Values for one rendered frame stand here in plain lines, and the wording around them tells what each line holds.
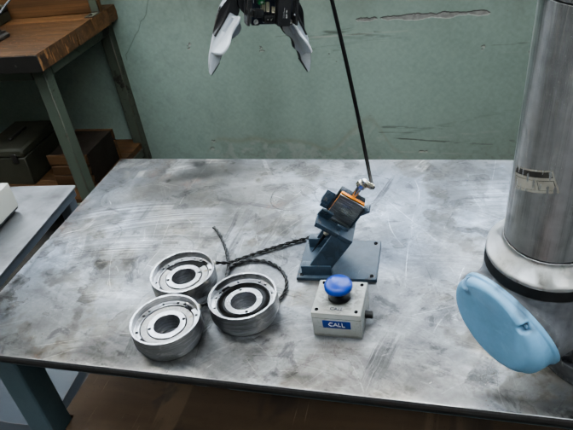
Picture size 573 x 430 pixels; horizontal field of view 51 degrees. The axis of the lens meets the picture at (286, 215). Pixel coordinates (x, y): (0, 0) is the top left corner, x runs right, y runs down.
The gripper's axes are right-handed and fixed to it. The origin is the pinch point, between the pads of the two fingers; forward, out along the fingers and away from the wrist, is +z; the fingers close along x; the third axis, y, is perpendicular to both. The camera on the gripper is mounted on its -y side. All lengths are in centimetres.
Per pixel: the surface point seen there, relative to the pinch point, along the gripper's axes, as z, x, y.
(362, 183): 12.9, 12.8, 14.1
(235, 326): 30.1, -7.8, 21.9
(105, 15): 28, -22, -168
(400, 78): 42, 85, -120
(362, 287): 24.7, 10.4, 23.7
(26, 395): 53, -41, 6
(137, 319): 32.4, -21.2, 14.6
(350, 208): 17.2, 11.4, 13.8
